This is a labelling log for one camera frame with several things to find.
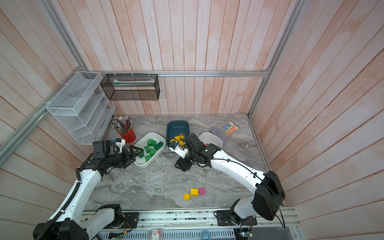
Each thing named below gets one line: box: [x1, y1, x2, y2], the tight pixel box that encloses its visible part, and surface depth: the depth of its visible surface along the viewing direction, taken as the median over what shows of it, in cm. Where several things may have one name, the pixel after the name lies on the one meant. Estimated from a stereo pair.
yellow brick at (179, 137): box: [174, 135, 185, 141], surface depth 106 cm
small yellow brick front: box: [183, 193, 191, 201], surface depth 81 cm
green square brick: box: [147, 138, 154, 147], surface depth 103 cm
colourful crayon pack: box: [222, 120, 240, 135], surface depth 113 cm
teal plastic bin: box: [166, 120, 190, 147], surface depth 110 cm
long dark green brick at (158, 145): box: [154, 141, 164, 151], surface depth 102 cm
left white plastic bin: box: [133, 132, 166, 168], surface depth 102 cm
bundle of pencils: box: [110, 116, 133, 134], surface depth 100 cm
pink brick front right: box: [199, 187, 206, 195], surface depth 83 cm
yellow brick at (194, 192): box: [190, 188, 199, 197], surface depth 82 cm
